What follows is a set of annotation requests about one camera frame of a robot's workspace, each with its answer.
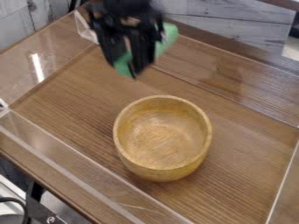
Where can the green rectangular block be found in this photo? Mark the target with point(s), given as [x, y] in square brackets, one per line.
[170, 35]

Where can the clear acrylic tray walls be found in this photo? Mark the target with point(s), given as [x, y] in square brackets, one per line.
[64, 96]

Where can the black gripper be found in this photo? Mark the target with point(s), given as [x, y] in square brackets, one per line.
[116, 17]

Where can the brown wooden bowl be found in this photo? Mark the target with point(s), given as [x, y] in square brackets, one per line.
[162, 135]

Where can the black table leg frame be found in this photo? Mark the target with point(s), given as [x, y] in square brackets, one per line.
[37, 213]

